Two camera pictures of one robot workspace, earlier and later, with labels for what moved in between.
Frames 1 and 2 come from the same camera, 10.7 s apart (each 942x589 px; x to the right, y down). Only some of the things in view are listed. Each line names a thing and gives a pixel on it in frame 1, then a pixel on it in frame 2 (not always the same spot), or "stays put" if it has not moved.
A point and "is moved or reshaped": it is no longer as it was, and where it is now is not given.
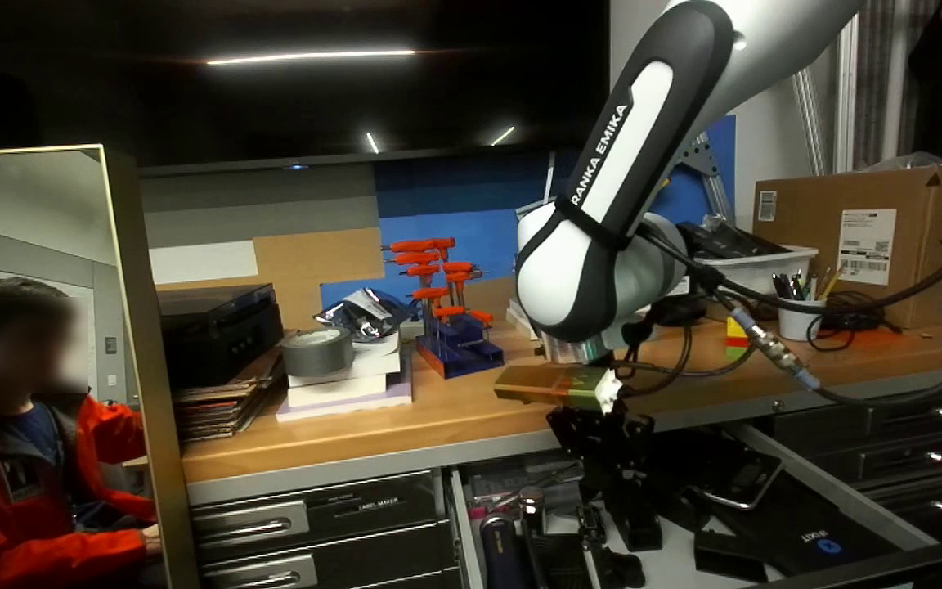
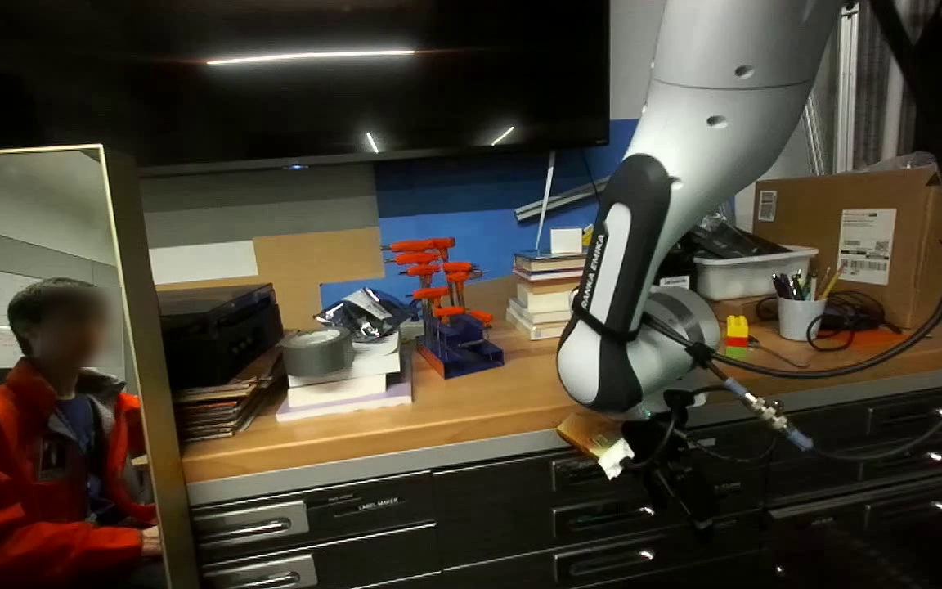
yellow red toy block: [735, 335] stays put
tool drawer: [737, 507] is moved or reshaped
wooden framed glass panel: [63, 451] stays put
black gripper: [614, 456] -> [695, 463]
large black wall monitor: [194, 88] stays put
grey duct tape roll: [318, 355] stays put
